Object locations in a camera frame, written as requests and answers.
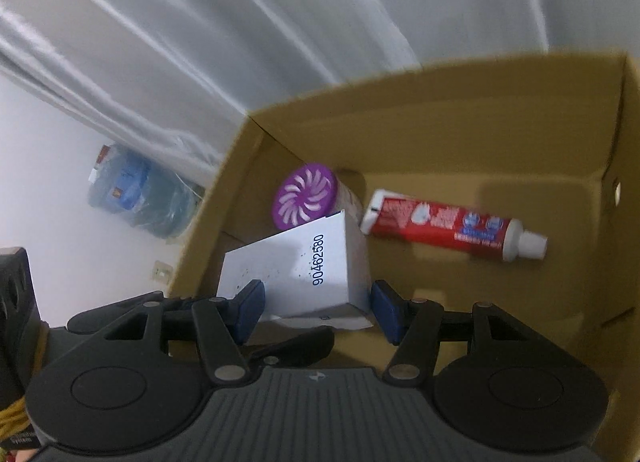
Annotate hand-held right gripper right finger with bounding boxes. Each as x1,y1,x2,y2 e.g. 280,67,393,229
371,279,547,386

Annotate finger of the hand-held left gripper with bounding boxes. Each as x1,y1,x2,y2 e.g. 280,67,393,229
240,326,336,369

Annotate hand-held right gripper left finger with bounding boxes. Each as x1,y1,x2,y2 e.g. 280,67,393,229
80,279,266,386

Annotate white paper box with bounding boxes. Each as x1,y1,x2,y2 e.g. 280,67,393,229
216,209,375,333

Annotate red toothpaste tube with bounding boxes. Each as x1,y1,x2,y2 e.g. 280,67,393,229
360,188,549,264

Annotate brown cardboard box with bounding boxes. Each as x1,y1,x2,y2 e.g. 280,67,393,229
167,46,640,462

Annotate yellow rubber band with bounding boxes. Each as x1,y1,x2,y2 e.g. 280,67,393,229
0,389,28,443

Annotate purple lid air freshener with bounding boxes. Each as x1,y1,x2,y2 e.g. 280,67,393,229
272,163,366,233

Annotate blue water jug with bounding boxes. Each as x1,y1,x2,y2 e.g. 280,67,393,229
86,143,207,242

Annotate white satin curtain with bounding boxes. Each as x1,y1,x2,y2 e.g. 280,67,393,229
0,0,553,170

